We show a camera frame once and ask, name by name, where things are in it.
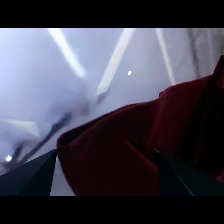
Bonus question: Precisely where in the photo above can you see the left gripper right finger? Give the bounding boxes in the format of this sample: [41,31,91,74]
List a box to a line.
[152,148,224,197]

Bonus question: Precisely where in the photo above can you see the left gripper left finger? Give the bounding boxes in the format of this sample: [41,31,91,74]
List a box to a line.
[0,148,58,197]

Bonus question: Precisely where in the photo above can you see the red garment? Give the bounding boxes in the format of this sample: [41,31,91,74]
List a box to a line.
[56,55,224,197]

